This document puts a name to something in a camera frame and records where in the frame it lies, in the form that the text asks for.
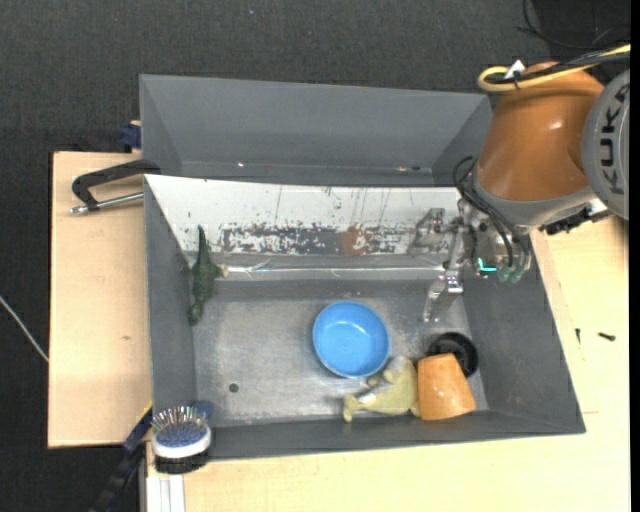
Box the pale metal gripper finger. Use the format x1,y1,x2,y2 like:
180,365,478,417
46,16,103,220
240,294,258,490
408,207,454,257
422,270,466,323

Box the black round cup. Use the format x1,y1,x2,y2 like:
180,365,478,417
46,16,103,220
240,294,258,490
427,331,480,377

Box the orange cup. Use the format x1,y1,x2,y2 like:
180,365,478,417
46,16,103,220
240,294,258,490
416,352,478,422

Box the blue bowl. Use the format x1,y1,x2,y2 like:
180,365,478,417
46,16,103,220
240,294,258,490
311,300,391,379

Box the yellow-green plush toy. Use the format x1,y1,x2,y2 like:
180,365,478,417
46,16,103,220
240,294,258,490
341,355,422,423

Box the grey metal bin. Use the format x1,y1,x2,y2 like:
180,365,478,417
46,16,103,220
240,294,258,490
138,73,587,460

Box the green toy dinosaur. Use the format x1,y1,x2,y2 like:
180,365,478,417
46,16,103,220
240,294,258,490
186,224,224,327

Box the white and blue hairbrush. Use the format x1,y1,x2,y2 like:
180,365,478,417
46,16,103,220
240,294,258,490
150,404,213,474

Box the pale wood board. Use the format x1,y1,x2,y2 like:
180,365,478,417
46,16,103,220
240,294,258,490
47,151,154,449

